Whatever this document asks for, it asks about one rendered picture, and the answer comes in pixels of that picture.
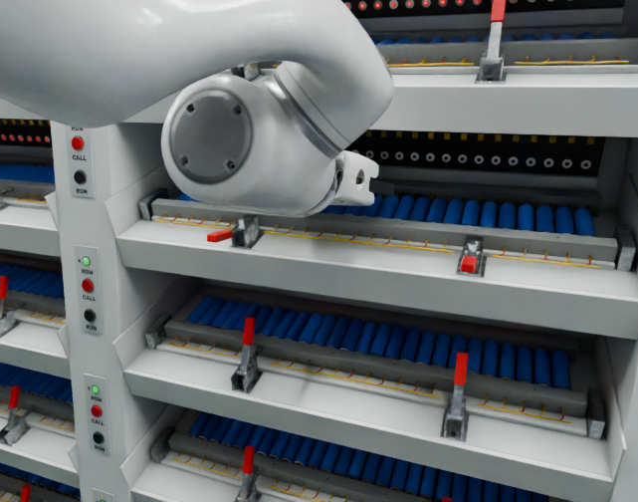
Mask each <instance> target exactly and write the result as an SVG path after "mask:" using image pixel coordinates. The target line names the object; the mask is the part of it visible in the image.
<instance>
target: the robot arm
mask: <svg viewBox="0 0 638 502"><path fill-rule="evenodd" d="M372 41H373V40H372V39H371V37H370V36H369V35H367V33H366V32H365V30H364V29H363V27H362V26H361V25H360V23H359V22H358V20H357V19H356V18H355V17H354V15H353V14H352V13H351V12H350V10H349V9H348V8H347V7H346V6H345V4H344V3H343V2H342V1H341V0H0V99H2V100H4V101H7V102H9V103H11V104H13V105H15V106H18V107H20V108H22V109H24V110H26V111H28V112H31V113H33V114H35V115H38V116H40V117H43V118H45V119H48V120H50V121H53V122H56V123H59V124H62V125H66V126H73V127H81V128H97V127H103V126H110V125H113V124H116V123H118V122H121V121H123V120H126V119H128V118H130V117H132V116H133V115H135V114H137V113H139V112H141V111H143V110H144V109H146V108H148V107H150V106H152V105H154V104H155V103H157V102H159V101H161V100H163V99H164V98H166V97H168V96H170V95H172V94H174V93H176V92H178V91H180V90H182V89H183V88H186V87H187V88H186V89H185V90H183V91H182V92H181V93H180V95H179V96H178V97H177V98H176V99H175V101H174V102H173V104H172V105H171V107H170V109H169V111H168V113H167V115H166V118H165V121H164V125H163V129H162V136H161V150H162V157H163V160H164V164H165V167H166V169H167V172H168V174H169V176H170V177H171V179H172V181H173V182H174V183H175V184H176V186H177V187H178V188H179V189H180V190H181V191H182V192H184V193H185V194H186V195H188V196H189V197H191V198H193V199H195V200H197V201H200V202H204V203H208V204H214V205H221V206H227V207H234V208H240V209H247V210H253V211H260V212H266V213H272V214H279V215H285V216H292V217H307V216H311V215H314V214H316V213H318V212H320V211H322V210H323V209H325V208H326V207H327V206H328V205H358V206H370V205H371V204H373V203H374V198H375V197H377V196H378V194H379V195H393V190H394V184H392V183H387V182H383V181H378V180H374V179H370V177H372V178H375V177H376V176H377V175H378V164H377V163H376V162H375V161H373V160H371V159H369V158H367V157H365V156H362V155H360V154H357V153H354V152H350V151H346V150H345V149H346V148H347V147H348V146H349V145H351V144H352V143H353V142H354V141H355V140H356V139H358V138H359V137H360V136H361V135H362V134H363V133H365V132H366V131H367V130H368V129H369V128H370V127H371V126H372V125H374V124H375V123H376V122H377V121H378V119H379V118H380V117H381V116H382V115H383V114H384V113H385V111H386V110H387V108H388V107H389V105H390V103H391V101H392V99H393V94H394V84H393V79H392V75H391V74H392V72H391V70H390V68H388V66H387V64H386V62H385V59H384V58H383V57H382V55H381V54H380V52H379V51H378V49H377V48H376V46H375V45H374V43H373V42H372ZM268 61H284V62H283V63H282V64H281V65H280V66H279V67H278V68H277V69H276V70H275V71H274V72H273V73H271V74H270V75H269V76H268V77H266V78H265V79H264V80H262V81H260V82H258V83H256V84H252V83H250V82H249V81H247V80H245V79H243V78H240V77H238V76H233V75H228V74H218V75H215V74H217V73H220V72H223V71H226V70H229V69H232V68H235V67H239V66H242V65H247V64H251V63H257V62H268Z"/></svg>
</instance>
